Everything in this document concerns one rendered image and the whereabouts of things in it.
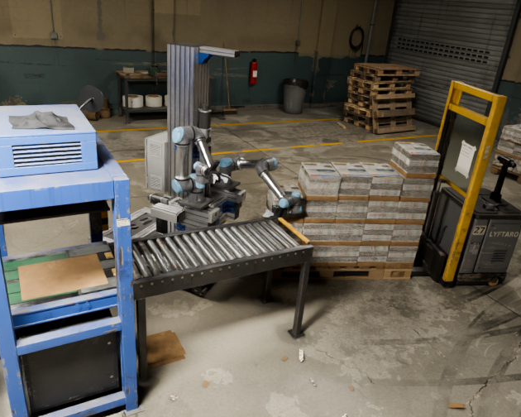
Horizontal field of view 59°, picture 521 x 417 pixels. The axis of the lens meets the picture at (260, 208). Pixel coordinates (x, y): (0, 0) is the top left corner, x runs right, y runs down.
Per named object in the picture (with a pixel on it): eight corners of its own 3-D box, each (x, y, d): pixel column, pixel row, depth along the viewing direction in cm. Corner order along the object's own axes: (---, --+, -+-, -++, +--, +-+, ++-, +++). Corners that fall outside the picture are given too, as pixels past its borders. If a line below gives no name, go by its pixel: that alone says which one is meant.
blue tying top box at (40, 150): (79, 136, 283) (77, 103, 274) (99, 169, 236) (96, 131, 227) (-5, 141, 262) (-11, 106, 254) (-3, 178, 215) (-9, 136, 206)
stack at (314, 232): (260, 259, 471) (267, 183, 436) (369, 259, 488) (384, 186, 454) (265, 280, 436) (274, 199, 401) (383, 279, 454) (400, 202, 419)
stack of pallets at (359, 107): (379, 117, 1133) (390, 62, 1079) (409, 127, 1062) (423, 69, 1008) (339, 121, 1064) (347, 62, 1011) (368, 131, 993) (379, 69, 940)
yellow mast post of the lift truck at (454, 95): (411, 243, 509) (451, 80, 437) (418, 243, 510) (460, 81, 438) (414, 247, 501) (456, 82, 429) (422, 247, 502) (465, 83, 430)
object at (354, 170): (330, 162, 435) (330, 161, 434) (359, 164, 439) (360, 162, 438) (341, 176, 402) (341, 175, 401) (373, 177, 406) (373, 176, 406)
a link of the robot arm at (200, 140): (197, 128, 374) (218, 184, 366) (185, 130, 367) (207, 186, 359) (203, 122, 365) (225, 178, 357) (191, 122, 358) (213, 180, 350)
